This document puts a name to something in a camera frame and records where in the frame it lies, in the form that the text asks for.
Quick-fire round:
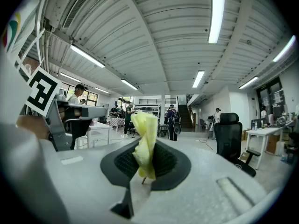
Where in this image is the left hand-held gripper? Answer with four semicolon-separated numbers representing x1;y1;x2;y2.
24;66;108;152

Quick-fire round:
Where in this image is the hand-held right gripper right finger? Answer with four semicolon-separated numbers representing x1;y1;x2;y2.
130;139;278;224

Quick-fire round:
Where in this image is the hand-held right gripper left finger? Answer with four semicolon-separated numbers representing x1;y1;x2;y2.
1;124;142;224

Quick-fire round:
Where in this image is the yellow cloth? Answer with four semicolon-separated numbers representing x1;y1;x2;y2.
130;111;159;185

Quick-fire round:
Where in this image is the person's left hand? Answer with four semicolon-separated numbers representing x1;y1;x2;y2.
16;115;51;140

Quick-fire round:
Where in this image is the window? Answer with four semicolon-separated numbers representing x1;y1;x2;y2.
60;82;99;107

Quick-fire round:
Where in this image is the white table with metal legs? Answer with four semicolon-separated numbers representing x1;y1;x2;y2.
75;121;113;149

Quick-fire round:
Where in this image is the white ceiling tube light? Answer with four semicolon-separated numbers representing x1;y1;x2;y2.
59;72;81;83
192;70;206;89
238;76;259;90
93;86;110;94
207;0;226;44
272;35;296;63
70;43;106;69
121;79;138;91

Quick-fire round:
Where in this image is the checkered cloth table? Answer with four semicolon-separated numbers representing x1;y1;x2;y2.
109;117;126;132

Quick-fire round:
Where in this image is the metal storage rack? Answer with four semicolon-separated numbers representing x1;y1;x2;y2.
134;104;162;119

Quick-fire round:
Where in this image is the black office chair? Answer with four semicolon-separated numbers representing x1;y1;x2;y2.
214;112;261;178

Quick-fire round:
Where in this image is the dark staircase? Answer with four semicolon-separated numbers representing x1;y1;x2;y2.
178;104;195;133

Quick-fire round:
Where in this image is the person's white printed shirt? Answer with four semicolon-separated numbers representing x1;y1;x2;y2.
0;8;33;126

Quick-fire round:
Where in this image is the cardboard box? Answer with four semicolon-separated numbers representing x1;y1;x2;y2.
265;134;281;154

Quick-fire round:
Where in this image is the white desk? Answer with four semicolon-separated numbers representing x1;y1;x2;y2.
246;121;294;170

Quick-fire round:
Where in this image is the white pipe bundle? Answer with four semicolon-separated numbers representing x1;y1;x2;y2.
34;0;51;72

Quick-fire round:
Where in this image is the white ceiling air conditioner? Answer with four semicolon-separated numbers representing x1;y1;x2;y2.
43;0;94;30

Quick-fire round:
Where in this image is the black double door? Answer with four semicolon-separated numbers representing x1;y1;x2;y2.
256;77;287;126

